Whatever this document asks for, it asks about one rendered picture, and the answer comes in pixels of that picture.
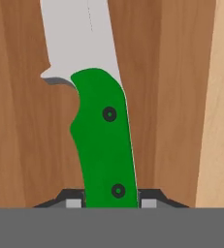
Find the brown wooden cutting board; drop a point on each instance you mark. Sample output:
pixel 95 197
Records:
pixel 168 97

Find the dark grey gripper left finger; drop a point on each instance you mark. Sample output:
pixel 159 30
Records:
pixel 70 198

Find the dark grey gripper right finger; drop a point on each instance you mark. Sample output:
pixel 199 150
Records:
pixel 152 197

